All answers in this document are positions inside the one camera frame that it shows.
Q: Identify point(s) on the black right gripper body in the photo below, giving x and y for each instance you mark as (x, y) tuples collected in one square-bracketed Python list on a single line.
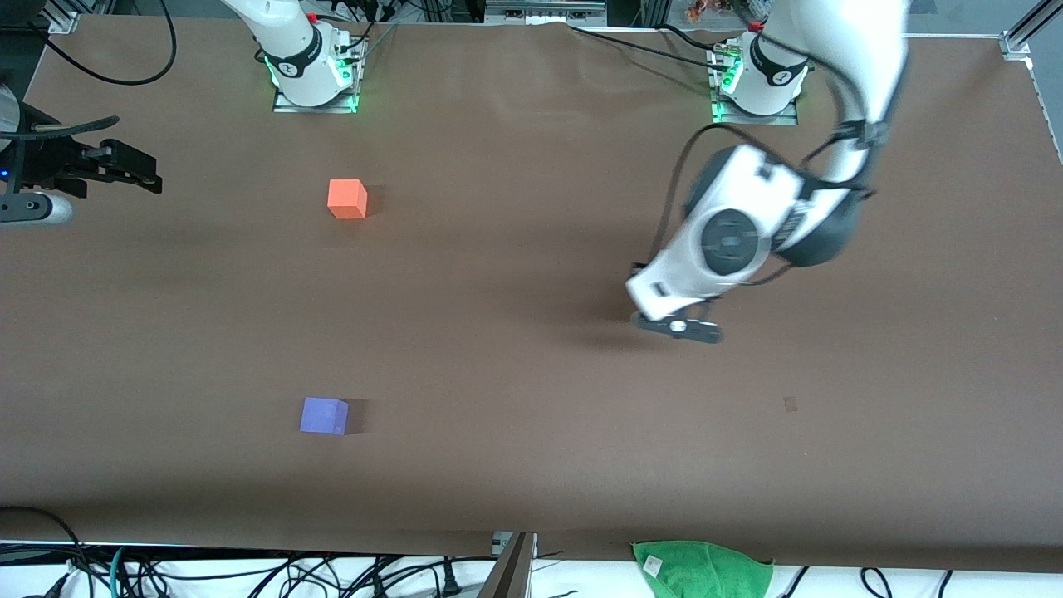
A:
[(51, 159)]

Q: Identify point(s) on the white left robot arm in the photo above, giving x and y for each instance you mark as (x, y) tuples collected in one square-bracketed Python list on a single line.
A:
[(864, 50)]

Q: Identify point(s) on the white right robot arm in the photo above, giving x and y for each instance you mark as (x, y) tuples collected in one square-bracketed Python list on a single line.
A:
[(303, 58)]

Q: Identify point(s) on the orange cube block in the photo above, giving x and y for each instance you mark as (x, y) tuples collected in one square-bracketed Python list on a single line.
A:
[(345, 199)]

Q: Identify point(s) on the purple cube block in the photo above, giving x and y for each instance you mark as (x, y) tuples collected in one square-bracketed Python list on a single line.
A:
[(322, 415)]

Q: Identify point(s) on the grey background device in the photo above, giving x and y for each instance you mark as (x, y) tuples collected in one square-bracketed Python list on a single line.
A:
[(544, 10)]

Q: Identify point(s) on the brown table cover sheet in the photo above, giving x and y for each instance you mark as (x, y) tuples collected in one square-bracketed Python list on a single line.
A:
[(531, 465)]

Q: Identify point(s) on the green towel cloth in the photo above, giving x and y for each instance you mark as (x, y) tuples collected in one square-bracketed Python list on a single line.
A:
[(706, 573)]

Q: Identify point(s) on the aluminium frame corner bracket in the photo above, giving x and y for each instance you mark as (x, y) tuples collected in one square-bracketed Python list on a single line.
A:
[(65, 17), (1026, 33)]

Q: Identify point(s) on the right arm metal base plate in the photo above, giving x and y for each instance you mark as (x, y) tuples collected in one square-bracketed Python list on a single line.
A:
[(332, 104)]

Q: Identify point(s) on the aluminium profile post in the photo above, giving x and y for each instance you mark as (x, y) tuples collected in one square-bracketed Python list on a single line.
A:
[(511, 575)]

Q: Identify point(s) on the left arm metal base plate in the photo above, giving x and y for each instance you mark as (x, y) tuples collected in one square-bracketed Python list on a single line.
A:
[(751, 119)]

